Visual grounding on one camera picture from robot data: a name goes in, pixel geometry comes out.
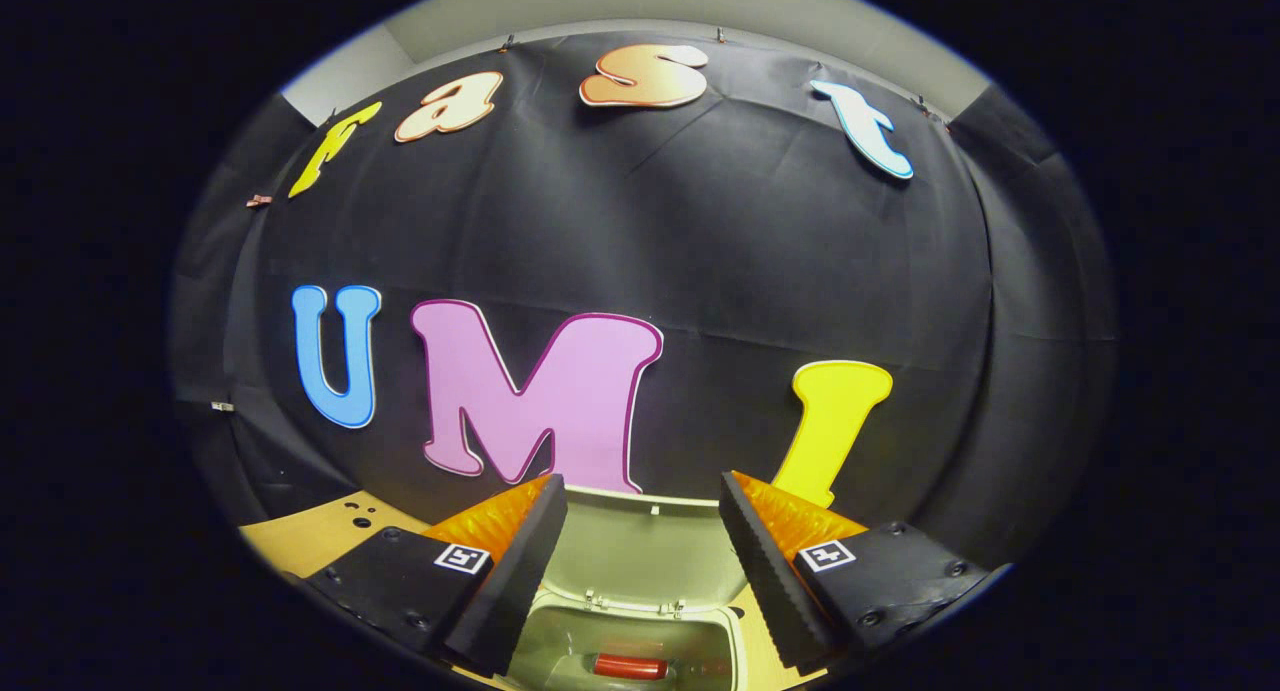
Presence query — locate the black backdrop cloth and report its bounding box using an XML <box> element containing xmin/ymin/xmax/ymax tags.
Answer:
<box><xmin>170</xmin><ymin>31</ymin><xmax>1119</xmax><ymax>572</ymax></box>

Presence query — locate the orange pop can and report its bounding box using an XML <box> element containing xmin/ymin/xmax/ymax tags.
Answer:
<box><xmin>594</xmin><ymin>654</ymin><xmax>670</xmax><ymax>681</ymax></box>

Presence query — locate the wooden desktop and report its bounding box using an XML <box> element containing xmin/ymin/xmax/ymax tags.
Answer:
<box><xmin>240</xmin><ymin>491</ymin><xmax>831</xmax><ymax>691</ymax></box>

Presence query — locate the green desktop garbage bin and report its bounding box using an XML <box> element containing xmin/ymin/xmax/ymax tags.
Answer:
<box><xmin>500</xmin><ymin>488</ymin><xmax>748</xmax><ymax>691</ymax></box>

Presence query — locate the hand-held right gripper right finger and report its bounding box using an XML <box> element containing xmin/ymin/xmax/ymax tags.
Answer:
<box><xmin>718</xmin><ymin>470</ymin><xmax>993</xmax><ymax>675</ymax></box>

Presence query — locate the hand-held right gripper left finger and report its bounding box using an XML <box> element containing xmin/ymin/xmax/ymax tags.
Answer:
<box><xmin>308</xmin><ymin>473</ymin><xmax>570</xmax><ymax>678</ymax></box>

